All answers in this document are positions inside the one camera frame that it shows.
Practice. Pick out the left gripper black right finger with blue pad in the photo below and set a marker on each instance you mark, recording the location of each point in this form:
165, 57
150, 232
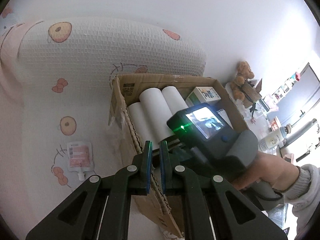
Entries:
212, 208

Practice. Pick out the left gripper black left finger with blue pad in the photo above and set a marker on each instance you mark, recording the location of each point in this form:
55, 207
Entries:
100, 207

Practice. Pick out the pink white spout pouch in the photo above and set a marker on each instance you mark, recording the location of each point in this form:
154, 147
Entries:
80, 158

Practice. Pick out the grey sleeve forearm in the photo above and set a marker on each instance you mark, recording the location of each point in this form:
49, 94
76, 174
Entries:
304, 195

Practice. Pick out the person's right hand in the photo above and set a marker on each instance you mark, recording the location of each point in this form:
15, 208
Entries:
272, 169

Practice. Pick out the white spiral notebook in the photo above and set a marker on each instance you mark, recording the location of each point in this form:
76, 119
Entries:
225, 117

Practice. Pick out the green white small carton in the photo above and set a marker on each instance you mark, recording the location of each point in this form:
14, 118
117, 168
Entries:
202, 95

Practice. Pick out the white paper tube right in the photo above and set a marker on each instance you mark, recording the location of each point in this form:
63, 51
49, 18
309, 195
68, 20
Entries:
174, 99

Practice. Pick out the white paper tube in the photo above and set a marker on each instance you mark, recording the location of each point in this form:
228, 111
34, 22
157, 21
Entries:
157, 111
174, 99
141, 124

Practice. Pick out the white paper tube left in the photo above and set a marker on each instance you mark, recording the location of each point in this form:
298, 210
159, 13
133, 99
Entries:
157, 111

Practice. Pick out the brown cardboard box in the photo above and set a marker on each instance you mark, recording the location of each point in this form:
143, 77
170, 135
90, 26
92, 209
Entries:
126, 89

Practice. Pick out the small wooden crate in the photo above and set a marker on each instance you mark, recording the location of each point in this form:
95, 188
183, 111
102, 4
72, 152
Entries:
251, 89

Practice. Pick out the white paper tube lower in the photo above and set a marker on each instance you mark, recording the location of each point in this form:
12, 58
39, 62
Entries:
141, 124

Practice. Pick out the brown teddy bear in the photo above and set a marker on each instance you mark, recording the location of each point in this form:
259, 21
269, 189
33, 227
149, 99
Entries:
244, 73

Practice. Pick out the white bottle on desk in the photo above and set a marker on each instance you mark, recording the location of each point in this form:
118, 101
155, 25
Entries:
274, 138

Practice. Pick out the pink cartoon bed sheet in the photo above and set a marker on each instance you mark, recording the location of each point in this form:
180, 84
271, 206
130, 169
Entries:
34, 136

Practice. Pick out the white patterned pillow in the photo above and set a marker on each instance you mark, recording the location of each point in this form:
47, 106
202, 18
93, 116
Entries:
76, 59

